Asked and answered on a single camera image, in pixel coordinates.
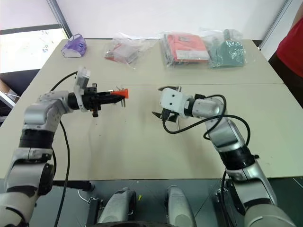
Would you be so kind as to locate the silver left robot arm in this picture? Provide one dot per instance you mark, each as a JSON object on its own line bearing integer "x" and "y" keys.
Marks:
{"x": 35, "y": 118}

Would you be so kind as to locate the cardboard box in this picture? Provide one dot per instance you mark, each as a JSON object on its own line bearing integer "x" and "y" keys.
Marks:
{"x": 6, "y": 89}

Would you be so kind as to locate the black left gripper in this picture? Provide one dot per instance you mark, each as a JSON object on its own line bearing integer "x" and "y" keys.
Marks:
{"x": 91, "y": 98}

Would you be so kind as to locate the white frame post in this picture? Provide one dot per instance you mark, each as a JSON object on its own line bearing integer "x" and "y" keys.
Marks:
{"x": 274, "y": 23}

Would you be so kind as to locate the bagged green cloth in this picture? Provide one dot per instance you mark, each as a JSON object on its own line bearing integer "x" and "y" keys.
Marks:
{"x": 227, "y": 52}

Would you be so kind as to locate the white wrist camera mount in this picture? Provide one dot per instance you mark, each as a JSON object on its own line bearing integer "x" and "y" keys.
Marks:
{"x": 81, "y": 80}
{"x": 171, "y": 99}

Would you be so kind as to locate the bagged red cloth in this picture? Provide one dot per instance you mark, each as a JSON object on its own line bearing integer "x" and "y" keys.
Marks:
{"x": 184, "y": 48}

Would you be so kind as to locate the loose metal hex key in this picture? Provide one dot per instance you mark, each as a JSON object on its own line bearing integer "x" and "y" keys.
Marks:
{"x": 178, "y": 124}

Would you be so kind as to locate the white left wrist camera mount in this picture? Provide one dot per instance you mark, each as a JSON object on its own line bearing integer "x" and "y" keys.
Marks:
{"x": 81, "y": 80}

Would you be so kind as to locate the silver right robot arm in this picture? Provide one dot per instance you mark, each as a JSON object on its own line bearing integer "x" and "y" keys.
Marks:
{"x": 227, "y": 134}

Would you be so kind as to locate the silver rounded robot leg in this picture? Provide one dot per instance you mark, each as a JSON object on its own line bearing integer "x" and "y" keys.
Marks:
{"x": 118, "y": 205}
{"x": 178, "y": 205}

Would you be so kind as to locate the black hip plate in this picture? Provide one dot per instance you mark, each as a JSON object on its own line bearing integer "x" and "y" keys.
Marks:
{"x": 230, "y": 196}

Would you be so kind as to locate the dark window frame post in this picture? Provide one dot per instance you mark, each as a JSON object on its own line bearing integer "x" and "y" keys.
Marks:
{"x": 61, "y": 16}

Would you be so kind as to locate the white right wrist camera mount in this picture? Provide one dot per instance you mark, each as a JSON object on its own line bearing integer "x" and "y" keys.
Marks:
{"x": 171, "y": 99}

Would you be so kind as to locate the black table crossbar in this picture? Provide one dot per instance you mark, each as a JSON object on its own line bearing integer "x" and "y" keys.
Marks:
{"x": 73, "y": 185}

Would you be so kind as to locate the purple tissue pack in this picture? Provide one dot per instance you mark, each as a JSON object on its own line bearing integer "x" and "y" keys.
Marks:
{"x": 74, "y": 46}

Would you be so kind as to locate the black bracket under table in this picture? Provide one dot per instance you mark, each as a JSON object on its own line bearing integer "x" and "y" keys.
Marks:
{"x": 94, "y": 210}

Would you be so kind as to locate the orange hex key holder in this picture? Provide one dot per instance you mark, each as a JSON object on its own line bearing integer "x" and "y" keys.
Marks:
{"x": 122, "y": 93}

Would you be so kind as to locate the clear bag with red box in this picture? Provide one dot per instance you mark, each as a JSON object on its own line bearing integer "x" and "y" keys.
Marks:
{"x": 123, "y": 52}

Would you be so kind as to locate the person in red shirt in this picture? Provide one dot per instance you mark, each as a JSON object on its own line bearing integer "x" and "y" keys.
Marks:
{"x": 290, "y": 54}

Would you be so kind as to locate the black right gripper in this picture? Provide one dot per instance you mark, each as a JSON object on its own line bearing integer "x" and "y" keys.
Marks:
{"x": 169, "y": 115}

